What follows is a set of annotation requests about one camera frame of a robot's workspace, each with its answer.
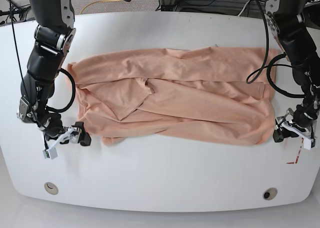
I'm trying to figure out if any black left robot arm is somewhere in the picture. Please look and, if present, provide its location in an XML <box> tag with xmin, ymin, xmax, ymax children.
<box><xmin>246</xmin><ymin>0</ymin><xmax>320</xmax><ymax>149</ymax></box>

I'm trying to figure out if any table cable grommet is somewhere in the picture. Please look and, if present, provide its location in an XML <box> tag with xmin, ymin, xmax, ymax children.
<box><xmin>262</xmin><ymin>187</ymin><xmax>278</xmax><ymax>201</ymax></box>
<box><xmin>44</xmin><ymin>182</ymin><xmax>59</xmax><ymax>195</ymax></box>

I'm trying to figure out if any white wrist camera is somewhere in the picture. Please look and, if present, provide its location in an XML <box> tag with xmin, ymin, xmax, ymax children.
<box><xmin>303</xmin><ymin>137</ymin><xmax>317</xmax><ymax>151</ymax></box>
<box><xmin>42</xmin><ymin>147</ymin><xmax>58</xmax><ymax>160</ymax></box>

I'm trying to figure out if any peach T-shirt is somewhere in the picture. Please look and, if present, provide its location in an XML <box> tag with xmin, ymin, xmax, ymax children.
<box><xmin>66</xmin><ymin>47</ymin><xmax>279</xmax><ymax>146</ymax></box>

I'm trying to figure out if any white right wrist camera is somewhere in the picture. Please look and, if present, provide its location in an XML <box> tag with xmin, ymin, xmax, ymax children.
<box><xmin>42</xmin><ymin>147</ymin><xmax>58</xmax><ymax>160</ymax></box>

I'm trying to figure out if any right table cable grommet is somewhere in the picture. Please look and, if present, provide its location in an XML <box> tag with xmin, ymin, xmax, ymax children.
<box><xmin>262</xmin><ymin>187</ymin><xmax>278</xmax><ymax>201</ymax></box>

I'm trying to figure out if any left table cable grommet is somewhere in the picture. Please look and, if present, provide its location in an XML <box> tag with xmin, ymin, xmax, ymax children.
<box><xmin>44</xmin><ymin>182</ymin><xmax>59</xmax><ymax>195</ymax></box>

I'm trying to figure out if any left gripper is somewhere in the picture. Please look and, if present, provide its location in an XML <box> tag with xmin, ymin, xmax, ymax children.
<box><xmin>272</xmin><ymin>105</ymin><xmax>319</xmax><ymax>143</ymax></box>

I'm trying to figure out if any red tape rectangle marking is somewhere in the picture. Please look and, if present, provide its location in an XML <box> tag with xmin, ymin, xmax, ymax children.
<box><xmin>286</xmin><ymin>138</ymin><xmax>304</xmax><ymax>165</ymax></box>

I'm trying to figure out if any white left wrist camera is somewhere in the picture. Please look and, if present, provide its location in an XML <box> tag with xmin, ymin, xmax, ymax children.
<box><xmin>303</xmin><ymin>137</ymin><xmax>317</xmax><ymax>151</ymax></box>

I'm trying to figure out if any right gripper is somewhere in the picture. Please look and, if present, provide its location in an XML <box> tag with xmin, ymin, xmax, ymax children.
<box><xmin>42</xmin><ymin>114</ymin><xmax>92</xmax><ymax>147</ymax></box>

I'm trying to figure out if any yellow cable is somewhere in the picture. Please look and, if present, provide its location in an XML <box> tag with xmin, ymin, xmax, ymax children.
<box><xmin>79</xmin><ymin>0</ymin><xmax>125</xmax><ymax>15</ymax></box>

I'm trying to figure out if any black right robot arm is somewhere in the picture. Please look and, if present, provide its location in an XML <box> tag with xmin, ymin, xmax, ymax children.
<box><xmin>17</xmin><ymin>0</ymin><xmax>91</xmax><ymax>147</ymax></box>

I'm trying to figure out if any white cable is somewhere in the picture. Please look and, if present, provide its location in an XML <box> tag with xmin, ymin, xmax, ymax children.
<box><xmin>237</xmin><ymin>0</ymin><xmax>252</xmax><ymax>17</ymax></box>

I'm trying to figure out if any black tripod stand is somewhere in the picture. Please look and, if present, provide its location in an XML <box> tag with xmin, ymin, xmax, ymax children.
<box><xmin>0</xmin><ymin>0</ymin><xmax>32</xmax><ymax>26</ymax></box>

